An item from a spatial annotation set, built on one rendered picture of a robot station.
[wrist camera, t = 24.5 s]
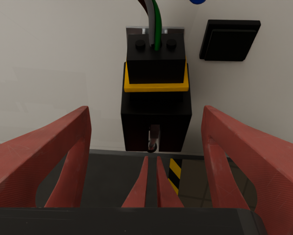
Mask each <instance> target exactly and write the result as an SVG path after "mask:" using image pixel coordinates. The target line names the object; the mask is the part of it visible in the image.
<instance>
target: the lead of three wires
mask: <svg viewBox="0 0 293 235"><path fill-rule="evenodd" d="M138 1H139V3H140V4H141V5H142V6H143V8H144V9H145V11H146V13H147V15H148V18H149V43H150V47H151V45H152V44H154V45H155V49H154V50H156V51H158V50H159V49H160V46H161V45H162V41H161V37H162V19H161V14H160V11H159V8H158V5H157V3H156V1H155V0H138Z"/></svg>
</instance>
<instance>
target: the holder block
mask: <svg viewBox="0 0 293 235"><path fill-rule="evenodd" d="M125 68H126V62H124V68H123V87H122V101H121V120H122V127H123V136H124V143H125V150H126V151H134V152H148V144H149V131H150V129H149V125H150V124H159V125H160V129H159V135H158V147H159V152H181V150H182V147H183V144H184V140H185V137H186V133H187V130H188V127H189V124H190V121H191V117H192V108H191V90H190V78H189V66H188V63H187V72H188V82H189V90H188V91H183V92H182V101H181V102H148V101H131V93H130V92H125V91H124V80H125Z"/></svg>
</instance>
